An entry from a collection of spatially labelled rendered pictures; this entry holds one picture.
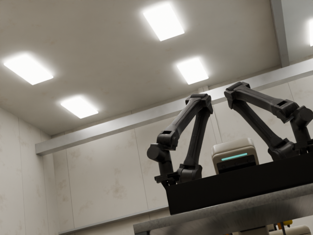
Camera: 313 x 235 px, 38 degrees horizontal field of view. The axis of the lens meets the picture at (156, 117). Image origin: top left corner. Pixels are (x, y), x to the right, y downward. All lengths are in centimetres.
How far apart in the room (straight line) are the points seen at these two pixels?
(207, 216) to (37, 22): 896
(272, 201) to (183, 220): 27
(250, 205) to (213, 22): 982
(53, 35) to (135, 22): 184
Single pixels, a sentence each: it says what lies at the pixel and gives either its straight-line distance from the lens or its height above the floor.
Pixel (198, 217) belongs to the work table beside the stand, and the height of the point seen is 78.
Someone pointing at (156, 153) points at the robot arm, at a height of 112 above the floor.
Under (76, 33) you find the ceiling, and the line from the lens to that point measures 1056.
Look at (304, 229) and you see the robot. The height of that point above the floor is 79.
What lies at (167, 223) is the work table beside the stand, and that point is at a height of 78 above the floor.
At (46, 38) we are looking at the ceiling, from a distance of 1065.
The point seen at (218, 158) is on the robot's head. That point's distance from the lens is 215.
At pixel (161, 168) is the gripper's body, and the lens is 189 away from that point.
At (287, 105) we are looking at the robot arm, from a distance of 192.
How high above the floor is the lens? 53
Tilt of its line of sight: 23 degrees up
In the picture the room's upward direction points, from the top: 11 degrees counter-clockwise
